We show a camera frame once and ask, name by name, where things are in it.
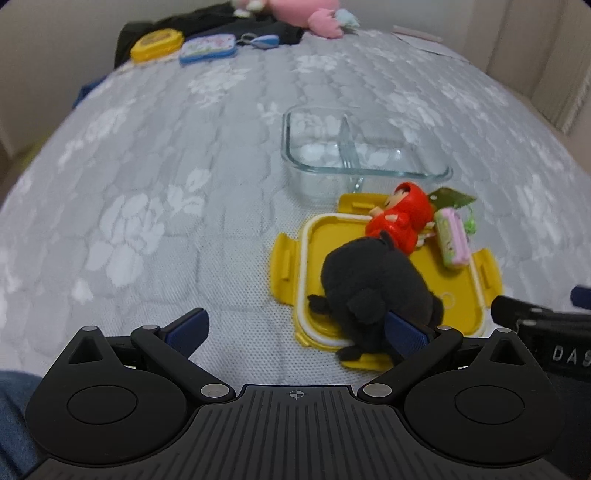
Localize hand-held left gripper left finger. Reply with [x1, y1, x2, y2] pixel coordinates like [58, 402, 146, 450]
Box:
[68, 308, 235, 403]

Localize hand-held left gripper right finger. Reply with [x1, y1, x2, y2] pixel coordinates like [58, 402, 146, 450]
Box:
[358, 310, 536, 404]

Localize yellow container lid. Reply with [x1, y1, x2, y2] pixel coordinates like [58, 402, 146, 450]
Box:
[269, 193, 504, 372]

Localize black plush toy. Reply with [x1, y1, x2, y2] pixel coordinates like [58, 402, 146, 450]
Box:
[307, 232, 446, 363]

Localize pink and green toy case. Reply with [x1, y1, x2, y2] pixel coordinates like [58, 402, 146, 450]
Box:
[434, 208, 472, 269]

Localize red figurine toy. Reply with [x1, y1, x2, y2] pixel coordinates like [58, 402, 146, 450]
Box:
[365, 181, 437, 254]

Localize green leaf tag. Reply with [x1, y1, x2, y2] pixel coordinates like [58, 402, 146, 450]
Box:
[427, 187, 477, 213]

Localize clear glass container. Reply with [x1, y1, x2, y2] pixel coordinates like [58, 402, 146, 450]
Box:
[281, 105, 453, 201]

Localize grey floral mattress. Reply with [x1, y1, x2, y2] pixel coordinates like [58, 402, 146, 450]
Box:
[0, 23, 591, 402]

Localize person's leg in jeans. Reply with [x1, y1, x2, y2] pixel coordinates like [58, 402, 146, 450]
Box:
[0, 369, 47, 480]

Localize beige curtain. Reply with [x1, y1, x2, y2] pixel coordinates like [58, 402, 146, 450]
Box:
[462, 0, 591, 134]

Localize blue printed tin box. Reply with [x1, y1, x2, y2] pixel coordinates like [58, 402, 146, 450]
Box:
[179, 33, 238, 65]

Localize white papers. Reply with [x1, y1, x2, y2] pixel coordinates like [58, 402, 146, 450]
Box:
[392, 25, 444, 56]

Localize small yellow box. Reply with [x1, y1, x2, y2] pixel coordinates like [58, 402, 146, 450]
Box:
[130, 28, 184, 64]

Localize pink plush toy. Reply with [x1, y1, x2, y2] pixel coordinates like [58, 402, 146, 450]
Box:
[231, 0, 361, 38]

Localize blue keychain pouch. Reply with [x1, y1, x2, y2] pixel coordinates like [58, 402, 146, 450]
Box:
[238, 33, 280, 51]

